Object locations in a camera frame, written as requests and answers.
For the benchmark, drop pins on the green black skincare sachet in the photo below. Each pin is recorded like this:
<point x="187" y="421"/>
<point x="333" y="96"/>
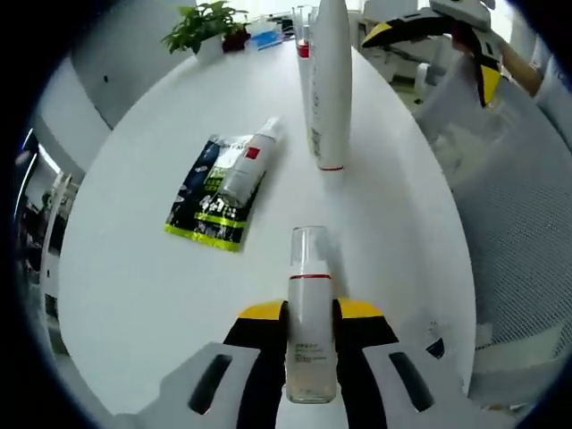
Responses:
<point x="201" y="214"/>

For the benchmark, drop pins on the large white skincare tube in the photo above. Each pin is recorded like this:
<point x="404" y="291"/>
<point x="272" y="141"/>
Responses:
<point x="333" y="89"/>

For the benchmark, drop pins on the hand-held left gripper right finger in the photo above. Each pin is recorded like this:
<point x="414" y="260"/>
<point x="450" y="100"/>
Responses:
<point x="357" y="348"/>

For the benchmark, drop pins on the small plant in red pot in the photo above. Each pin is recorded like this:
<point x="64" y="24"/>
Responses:
<point x="236" y="42"/>

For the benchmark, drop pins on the grey mesh office chair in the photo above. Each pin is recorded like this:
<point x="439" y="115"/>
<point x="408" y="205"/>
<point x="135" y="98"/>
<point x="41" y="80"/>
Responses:
<point x="514" y="223"/>

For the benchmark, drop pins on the green plant in white pot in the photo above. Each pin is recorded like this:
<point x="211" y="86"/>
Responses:
<point x="196" y="27"/>

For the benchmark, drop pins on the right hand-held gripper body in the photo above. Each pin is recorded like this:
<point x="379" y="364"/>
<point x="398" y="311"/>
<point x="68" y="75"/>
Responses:
<point x="465" y="11"/>

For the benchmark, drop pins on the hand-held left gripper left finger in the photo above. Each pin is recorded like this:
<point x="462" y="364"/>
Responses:
<point x="259" y="357"/>

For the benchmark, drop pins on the blue tissue pack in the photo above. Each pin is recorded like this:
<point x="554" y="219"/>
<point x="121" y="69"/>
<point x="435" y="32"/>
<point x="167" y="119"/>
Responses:
<point x="268" y="39"/>

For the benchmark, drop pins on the small silver skincare sachet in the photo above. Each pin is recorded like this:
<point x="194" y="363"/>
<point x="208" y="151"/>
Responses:
<point x="435" y="348"/>

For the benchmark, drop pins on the small white skincare bottle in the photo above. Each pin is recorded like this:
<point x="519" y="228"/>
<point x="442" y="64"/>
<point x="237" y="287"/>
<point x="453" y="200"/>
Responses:
<point x="310" y="322"/>
<point x="243" y="174"/>

